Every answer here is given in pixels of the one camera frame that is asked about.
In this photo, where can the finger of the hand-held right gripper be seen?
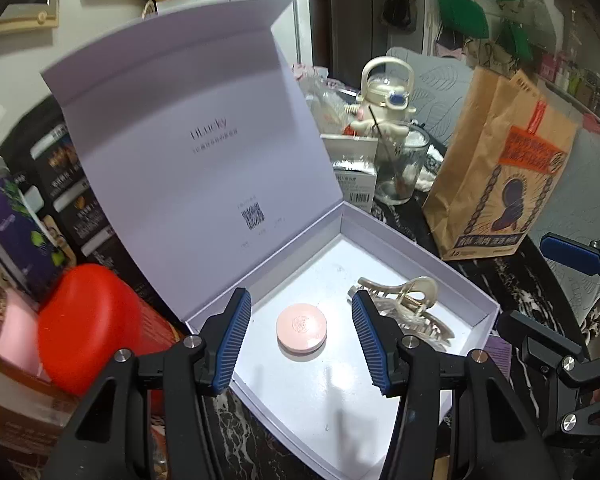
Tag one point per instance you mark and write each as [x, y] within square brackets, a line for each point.
[540, 342]
[570, 252]

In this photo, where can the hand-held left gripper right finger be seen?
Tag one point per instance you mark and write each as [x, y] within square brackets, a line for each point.
[370, 345]

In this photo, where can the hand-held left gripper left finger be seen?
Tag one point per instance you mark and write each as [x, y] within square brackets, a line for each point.
[232, 345]

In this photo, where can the pink round compact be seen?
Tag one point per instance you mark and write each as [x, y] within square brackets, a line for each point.
[302, 327]

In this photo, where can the beige hair claw clip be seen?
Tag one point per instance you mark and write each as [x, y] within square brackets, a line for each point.
[420, 295]

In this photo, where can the white hinged gift box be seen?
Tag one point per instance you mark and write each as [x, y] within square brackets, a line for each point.
[205, 110]

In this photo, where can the pink plastic packet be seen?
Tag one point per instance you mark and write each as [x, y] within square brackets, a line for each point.
[497, 355]

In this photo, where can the brown printed paper bag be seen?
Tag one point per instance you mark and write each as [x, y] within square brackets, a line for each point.
[485, 175]

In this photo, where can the red rounded case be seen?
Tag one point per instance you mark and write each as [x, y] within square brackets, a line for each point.
[85, 325]

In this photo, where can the white barcode carton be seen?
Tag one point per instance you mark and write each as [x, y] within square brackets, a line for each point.
[355, 187]

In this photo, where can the row of small bottles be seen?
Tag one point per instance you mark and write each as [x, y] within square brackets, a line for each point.
[580, 80]

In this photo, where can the clear glass cup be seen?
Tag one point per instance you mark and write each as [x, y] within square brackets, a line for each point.
[405, 160]

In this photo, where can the stirring stick in glass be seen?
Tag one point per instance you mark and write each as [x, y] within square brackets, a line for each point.
[387, 150]

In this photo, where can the grey leaf pattern pillow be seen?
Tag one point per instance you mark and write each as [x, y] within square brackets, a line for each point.
[440, 90]

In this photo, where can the pink box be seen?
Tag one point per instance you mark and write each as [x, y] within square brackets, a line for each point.
[17, 330]

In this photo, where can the black printed snack box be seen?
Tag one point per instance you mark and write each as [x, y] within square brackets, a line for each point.
[65, 180]

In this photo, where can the jar with purple label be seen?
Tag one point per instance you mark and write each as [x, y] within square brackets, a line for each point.
[15, 220]

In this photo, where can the black hanging bag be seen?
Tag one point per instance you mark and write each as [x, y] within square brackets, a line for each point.
[400, 2]

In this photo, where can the white refrigerator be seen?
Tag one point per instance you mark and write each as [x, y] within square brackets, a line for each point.
[300, 20]

